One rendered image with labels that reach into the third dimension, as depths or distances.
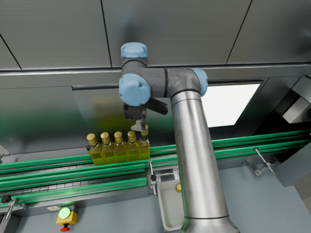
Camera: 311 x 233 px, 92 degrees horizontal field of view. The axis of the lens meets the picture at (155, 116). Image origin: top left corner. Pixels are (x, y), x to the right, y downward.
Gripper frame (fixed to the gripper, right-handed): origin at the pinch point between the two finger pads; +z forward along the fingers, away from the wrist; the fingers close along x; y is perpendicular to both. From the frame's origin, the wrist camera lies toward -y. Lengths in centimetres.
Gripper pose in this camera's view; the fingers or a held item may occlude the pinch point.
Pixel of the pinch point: (144, 128)
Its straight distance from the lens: 67.1
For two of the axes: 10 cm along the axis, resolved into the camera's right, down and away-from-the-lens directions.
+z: -0.3, 7.1, 7.1
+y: -10.0, 0.3, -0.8
